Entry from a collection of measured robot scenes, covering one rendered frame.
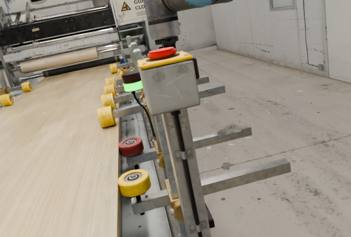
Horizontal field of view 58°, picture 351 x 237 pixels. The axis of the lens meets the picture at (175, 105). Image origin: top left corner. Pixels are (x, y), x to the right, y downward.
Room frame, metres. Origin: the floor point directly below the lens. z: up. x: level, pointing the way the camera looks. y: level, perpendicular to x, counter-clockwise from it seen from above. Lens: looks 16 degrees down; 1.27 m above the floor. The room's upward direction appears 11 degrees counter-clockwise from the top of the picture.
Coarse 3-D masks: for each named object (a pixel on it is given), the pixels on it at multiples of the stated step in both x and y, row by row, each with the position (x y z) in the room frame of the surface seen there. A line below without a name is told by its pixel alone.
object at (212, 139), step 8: (248, 128) 1.00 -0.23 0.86; (200, 136) 1.01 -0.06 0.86; (208, 136) 1.00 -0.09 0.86; (216, 136) 0.99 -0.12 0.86; (224, 136) 0.99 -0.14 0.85; (232, 136) 1.00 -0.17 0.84; (240, 136) 1.00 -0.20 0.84; (200, 144) 0.98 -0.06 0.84; (208, 144) 0.99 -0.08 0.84; (144, 152) 0.97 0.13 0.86; (152, 152) 0.96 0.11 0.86; (128, 160) 0.95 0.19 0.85; (136, 160) 0.96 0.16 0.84; (144, 160) 0.96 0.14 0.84
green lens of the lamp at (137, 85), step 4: (124, 84) 0.92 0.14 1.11; (128, 84) 0.91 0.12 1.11; (132, 84) 0.91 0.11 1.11; (136, 84) 0.91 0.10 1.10; (140, 84) 0.92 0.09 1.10; (124, 88) 0.93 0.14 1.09; (128, 88) 0.91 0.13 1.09; (132, 88) 0.91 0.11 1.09; (136, 88) 0.91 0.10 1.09; (140, 88) 0.92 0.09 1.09
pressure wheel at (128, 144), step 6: (132, 138) 1.00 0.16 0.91; (138, 138) 0.99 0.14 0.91; (120, 144) 0.97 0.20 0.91; (126, 144) 0.97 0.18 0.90; (132, 144) 0.95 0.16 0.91; (138, 144) 0.95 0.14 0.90; (120, 150) 0.95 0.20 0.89; (126, 150) 0.93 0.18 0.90; (132, 150) 0.93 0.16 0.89; (138, 150) 0.94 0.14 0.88; (126, 156) 0.94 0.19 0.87
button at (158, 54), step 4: (164, 48) 0.45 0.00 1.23; (168, 48) 0.44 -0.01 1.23; (172, 48) 0.43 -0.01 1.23; (152, 52) 0.43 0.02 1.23; (156, 52) 0.42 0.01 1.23; (160, 52) 0.42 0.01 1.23; (164, 52) 0.42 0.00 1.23; (168, 52) 0.42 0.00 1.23; (172, 52) 0.42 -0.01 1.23; (176, 52) 0.43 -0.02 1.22; (148, 56) 0.43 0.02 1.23; (152, 56) 0.42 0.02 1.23; (156, 56) 0.42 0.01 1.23; (160, 56) 0.42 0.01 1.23; (164, 56) 0.42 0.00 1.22; (168, 56) 0.42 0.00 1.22
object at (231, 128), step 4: (232, 124) 1.03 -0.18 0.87; (224, 128) 1.01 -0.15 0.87; (228, 128) 1.01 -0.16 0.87; (232, 128) 1.00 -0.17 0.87; (236, 128) 0.99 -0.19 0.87; (240, 128) 1.00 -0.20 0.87; (220, 132) 0.99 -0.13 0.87; (224, 132) 0.99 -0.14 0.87; (228, 132) 0.98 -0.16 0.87; (232, 132) 0.99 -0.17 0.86; (236, 132) 0.98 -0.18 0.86
